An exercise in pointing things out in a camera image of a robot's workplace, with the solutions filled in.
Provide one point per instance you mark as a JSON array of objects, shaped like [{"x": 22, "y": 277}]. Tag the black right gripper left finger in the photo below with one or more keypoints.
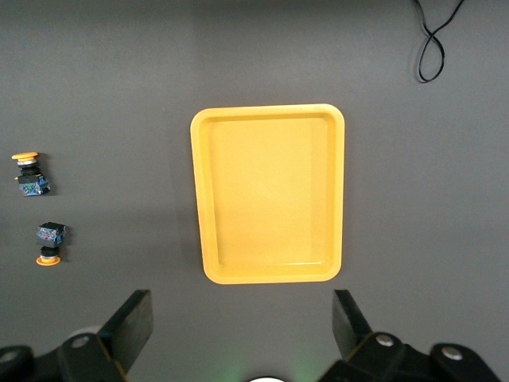
[{"x": 131, "y": 326}]

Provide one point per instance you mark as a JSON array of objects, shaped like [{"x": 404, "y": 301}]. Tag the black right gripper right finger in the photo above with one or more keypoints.
[{"x": 350, "y": 330}]

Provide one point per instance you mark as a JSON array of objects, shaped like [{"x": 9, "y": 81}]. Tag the yellow push button red mark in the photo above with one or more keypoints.
[{"x": 49, "y": 235}]

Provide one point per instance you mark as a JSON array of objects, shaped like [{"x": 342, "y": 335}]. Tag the yellow push button green mark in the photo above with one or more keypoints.
[{"x": 32, "y": 185}]

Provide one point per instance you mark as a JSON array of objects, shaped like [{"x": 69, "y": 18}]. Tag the yellow plastic tray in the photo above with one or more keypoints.
[{"x": 270, "y": 191}]

